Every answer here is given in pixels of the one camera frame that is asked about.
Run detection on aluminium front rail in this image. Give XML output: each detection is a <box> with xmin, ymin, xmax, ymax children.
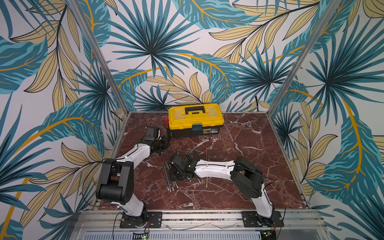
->
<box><xmin>74</xmin><ymin>209</ymin><xmax>328</xmax><ymax>232</ymax></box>

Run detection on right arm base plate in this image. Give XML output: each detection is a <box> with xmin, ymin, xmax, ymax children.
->
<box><xmin>241</xmin><ymin>211</ymin><xmax>285</xmax><ymax>228</ymax></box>

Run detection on yellow black toolbox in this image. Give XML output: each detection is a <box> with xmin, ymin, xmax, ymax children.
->
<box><xmin>168</xmin><ymin>104</ymin><xmax>225</xmax><ymax>139</ymax></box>

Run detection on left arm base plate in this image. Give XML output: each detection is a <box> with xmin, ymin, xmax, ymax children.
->
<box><xmin>119</xmin><ymin>211</ymin><xmax>163</xmax><ymax>229</ymax></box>

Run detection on dark blue printed pencil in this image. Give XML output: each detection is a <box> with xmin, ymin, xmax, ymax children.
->
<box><xmin>166</xmin><ymin>163</ymin><xmax>175</xmax><ymax>192</ymax></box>

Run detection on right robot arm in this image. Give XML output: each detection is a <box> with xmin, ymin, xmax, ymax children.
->
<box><xmin>168</xmin><ymin>154</ymin><xmax>275</xmax><ymax>221</ymax></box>

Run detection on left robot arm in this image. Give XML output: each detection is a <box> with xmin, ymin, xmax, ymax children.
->
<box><xmin>96</xmin><ymin>137</ymin><xmax>170</xmax><ymax>217</ymax></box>

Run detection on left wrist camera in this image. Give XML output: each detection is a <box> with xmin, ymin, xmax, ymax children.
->
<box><xmin>143</xmin><ymin>127</ymin><xmax>161</xmax><ymax>142</ymax></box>

